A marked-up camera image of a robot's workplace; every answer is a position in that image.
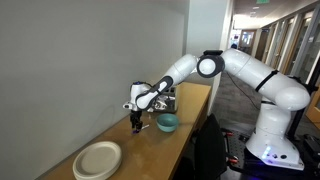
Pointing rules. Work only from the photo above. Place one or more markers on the white marker with purple cap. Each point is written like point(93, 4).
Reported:
point(145, 127)

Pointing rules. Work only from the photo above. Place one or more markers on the cream round plate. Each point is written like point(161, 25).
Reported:
point(97, 161)

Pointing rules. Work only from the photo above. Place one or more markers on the blue bowl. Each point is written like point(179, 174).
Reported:
point(167, 122)

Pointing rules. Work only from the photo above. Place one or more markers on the black office chair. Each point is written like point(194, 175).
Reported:
point(210, 150)

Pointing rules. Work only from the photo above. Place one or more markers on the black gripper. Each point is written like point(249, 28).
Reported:
point(136, 116)

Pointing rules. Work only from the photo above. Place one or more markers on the white wrist camera block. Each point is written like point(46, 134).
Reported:
point(127, 106)

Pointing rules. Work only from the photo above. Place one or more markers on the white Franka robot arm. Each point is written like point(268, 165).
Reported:
point(240, 63)

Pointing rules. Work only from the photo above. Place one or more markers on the silver four-slot toaster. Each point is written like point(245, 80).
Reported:
point(171, 100)

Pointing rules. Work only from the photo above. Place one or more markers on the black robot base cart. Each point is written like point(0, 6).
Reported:
point(240, 146)

